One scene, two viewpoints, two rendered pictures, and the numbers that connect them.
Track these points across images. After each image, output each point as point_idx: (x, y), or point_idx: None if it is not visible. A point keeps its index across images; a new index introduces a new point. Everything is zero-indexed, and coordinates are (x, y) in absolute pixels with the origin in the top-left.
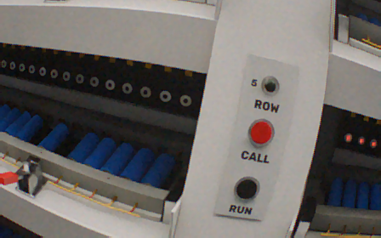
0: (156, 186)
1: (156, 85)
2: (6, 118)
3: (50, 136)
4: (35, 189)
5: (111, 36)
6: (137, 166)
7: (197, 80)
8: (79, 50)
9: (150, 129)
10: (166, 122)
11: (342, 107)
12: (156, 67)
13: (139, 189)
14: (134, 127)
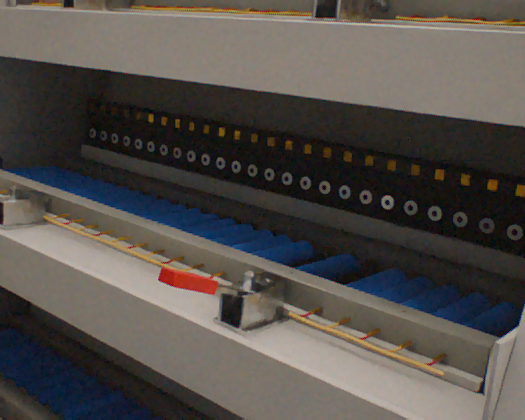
0: None
1: (503, 216)
2: (240, 235)
3: (320, 262)
4: (256, 322)
5: (426, 78)
6: (458, 308)
7: None
8: (372, 102)
9: (489, 275)
10: (513, 269)
11: None
12: (504, 189)
13: (452, 329)
14: (466, 270)
